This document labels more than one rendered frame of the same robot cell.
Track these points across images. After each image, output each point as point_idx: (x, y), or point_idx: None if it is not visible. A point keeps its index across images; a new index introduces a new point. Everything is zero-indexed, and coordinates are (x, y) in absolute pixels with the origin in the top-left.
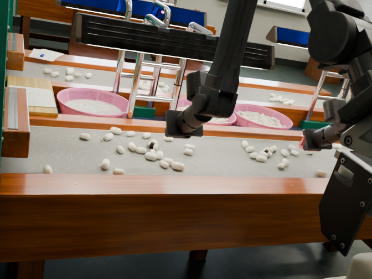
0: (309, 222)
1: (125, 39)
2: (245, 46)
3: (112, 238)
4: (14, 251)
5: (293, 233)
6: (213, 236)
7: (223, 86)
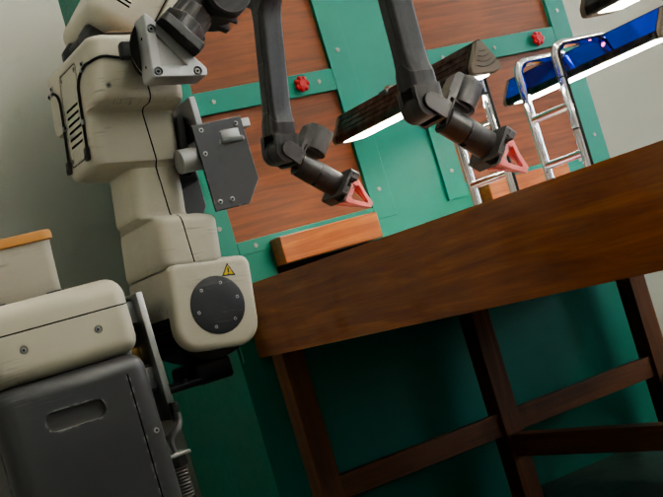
0: (437, 274)
1: (357, 121)
2: (268, 87)
3: (299, 324)
4: (261, 344)
5: (430, 298)
6: (360, 314)
7: (264, 132)
